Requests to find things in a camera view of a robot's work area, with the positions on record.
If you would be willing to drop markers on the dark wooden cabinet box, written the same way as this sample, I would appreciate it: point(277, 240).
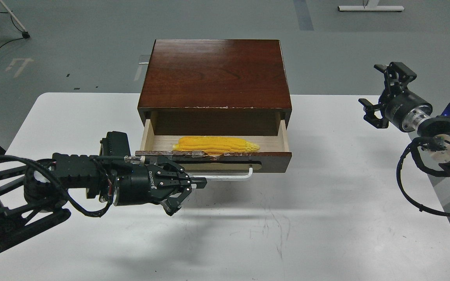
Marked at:
point(216, 87)

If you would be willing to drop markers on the yellow corn cob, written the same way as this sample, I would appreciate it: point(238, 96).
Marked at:
point(215, 145)

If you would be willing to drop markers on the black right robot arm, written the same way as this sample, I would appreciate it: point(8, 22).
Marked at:
point(430, 150)

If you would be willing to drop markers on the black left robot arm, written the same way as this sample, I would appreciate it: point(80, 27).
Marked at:
point(33, 192)

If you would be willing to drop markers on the white wheeled stand leg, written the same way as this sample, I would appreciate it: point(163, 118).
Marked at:
point(15, 21)

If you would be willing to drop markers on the white desk foot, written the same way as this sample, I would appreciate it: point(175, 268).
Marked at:
point(371, 5)

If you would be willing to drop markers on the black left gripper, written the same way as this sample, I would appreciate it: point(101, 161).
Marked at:
point(133, 186)

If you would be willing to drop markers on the wooden drawer with white handle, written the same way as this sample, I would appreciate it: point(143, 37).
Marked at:
point(273, 156)

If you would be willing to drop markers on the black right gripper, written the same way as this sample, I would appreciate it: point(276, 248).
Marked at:
point(397, 76)

